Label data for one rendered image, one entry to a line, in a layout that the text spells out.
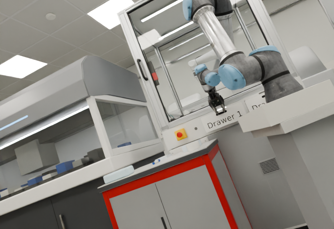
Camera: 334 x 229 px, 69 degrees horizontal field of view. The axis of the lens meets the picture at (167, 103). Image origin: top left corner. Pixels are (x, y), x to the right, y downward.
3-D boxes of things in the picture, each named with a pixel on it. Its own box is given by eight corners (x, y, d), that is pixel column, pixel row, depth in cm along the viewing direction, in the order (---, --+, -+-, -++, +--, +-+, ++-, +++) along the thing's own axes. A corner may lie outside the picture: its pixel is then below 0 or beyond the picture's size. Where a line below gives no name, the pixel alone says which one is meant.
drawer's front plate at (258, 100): (294, 98, 158) (287, 83, 159) (251, 115, 164) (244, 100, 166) (293, 99, 159) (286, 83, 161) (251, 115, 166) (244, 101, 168)
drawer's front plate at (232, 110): (247, 116, 158) (241, 101, 160) (206, 132, 165) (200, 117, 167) (247, 116, 160) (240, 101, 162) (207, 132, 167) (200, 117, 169)
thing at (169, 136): (309, 96, 157) (299, 75, 159) (168, 150, 181) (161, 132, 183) (283, 105, 248) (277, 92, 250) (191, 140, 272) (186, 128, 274)
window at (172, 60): (283, 75, 164) (226, -42, 180) (169, 122, 184) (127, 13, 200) (283, 75, 164) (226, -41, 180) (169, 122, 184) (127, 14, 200)
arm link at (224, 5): (223, -17, 124) (234, 71, 146) (204, -12, 123) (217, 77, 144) (236, -19, 114) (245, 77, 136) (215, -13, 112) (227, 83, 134)
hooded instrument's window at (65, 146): (107, 157, 168) (87, 97, 175) (-66, 227, 209) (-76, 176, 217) (159, 142, 277) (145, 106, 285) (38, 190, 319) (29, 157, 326)
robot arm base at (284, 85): (312, 86, 95) (300, 64, 97) (281, 99, 92) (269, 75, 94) (289, 97, 110) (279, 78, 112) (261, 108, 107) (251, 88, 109)
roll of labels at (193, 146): (195, 149, 125) (192, 142, 126) (185, 153, 130) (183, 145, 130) (203, 146, 130) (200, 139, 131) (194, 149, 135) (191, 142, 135)
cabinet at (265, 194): (374, 219, 143) (311, 95, 156) (209, 261, 167) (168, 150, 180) (320, 181, 234) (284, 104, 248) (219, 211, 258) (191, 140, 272)
